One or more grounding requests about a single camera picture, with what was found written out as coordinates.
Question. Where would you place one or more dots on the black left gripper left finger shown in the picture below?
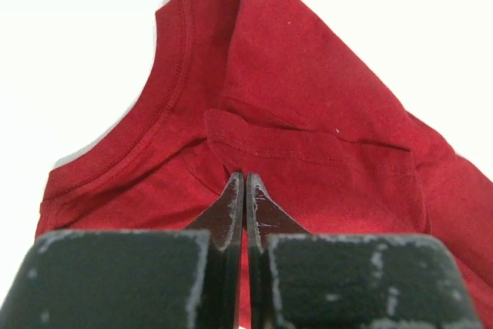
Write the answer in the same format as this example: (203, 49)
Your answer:
(188, 278)

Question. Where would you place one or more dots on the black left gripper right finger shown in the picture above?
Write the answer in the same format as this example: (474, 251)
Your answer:
(304, 280)

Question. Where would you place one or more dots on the dark red t-shirt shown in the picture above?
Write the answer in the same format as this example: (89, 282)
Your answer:
(264, 86)

